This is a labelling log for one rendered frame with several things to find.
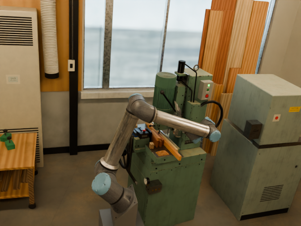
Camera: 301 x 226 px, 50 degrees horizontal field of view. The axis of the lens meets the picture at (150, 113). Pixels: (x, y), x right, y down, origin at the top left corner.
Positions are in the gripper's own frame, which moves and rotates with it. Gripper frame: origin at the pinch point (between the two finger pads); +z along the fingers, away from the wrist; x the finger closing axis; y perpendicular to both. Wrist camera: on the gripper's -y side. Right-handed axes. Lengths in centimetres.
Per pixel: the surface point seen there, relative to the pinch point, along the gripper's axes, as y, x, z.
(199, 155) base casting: -51, 3, -43
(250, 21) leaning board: -139, -168, 39
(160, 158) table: -17.2, 31.7, -24.6
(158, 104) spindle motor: -14.4, 2.1, 9.4
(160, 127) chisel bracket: -31.9, 13.1, -3.0
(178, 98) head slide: -19.4, -14.4, 3.1
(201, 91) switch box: -17.4, -32.1, -6.2
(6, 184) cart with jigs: -63, 163, 65
